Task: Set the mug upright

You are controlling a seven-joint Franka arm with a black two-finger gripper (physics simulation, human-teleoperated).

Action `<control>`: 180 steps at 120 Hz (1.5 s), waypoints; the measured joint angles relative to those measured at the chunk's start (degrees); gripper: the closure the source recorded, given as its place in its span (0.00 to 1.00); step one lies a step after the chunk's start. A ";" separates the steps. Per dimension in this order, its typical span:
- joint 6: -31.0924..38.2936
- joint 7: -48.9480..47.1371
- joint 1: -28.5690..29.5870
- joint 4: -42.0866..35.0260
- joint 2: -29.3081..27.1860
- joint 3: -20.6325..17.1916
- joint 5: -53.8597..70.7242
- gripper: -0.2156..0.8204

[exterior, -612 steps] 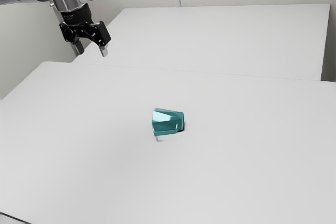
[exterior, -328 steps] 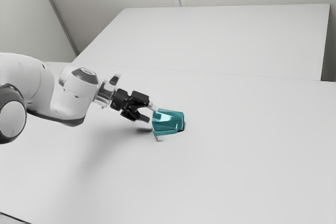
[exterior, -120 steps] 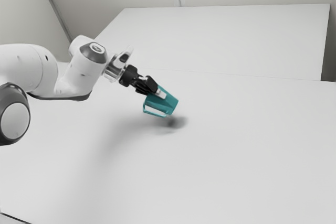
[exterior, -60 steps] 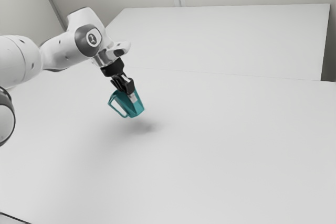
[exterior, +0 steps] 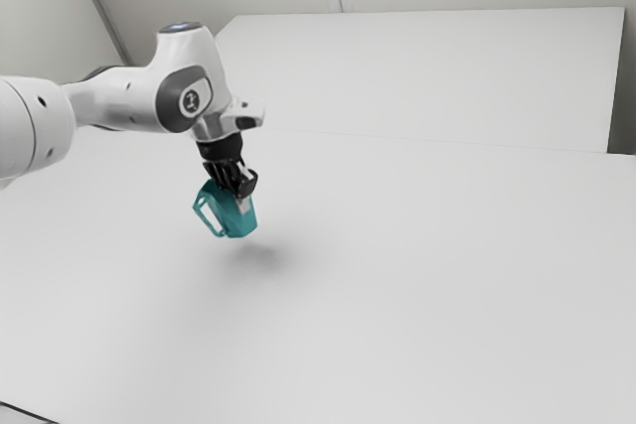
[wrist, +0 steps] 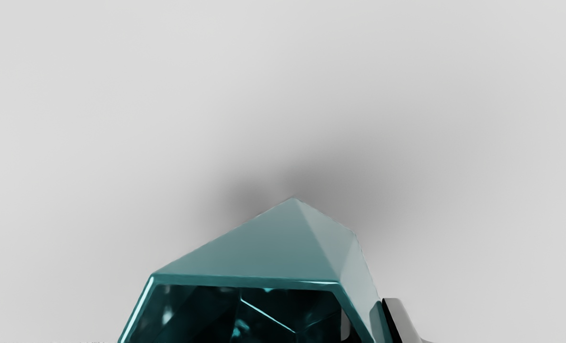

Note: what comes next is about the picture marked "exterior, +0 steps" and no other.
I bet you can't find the teal faceted mug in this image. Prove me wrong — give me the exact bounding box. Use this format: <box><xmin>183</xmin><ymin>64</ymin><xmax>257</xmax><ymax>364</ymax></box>
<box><xmin>191</xmin><ymin>179</ymin><xmax>259</xmax><ymax>240</ymax></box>

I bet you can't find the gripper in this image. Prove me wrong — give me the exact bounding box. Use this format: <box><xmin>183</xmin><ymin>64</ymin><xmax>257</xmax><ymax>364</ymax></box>
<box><xmin>195</xmin><ymin>132</ymin><xmax>261</xmax><ymax>217</ymax></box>

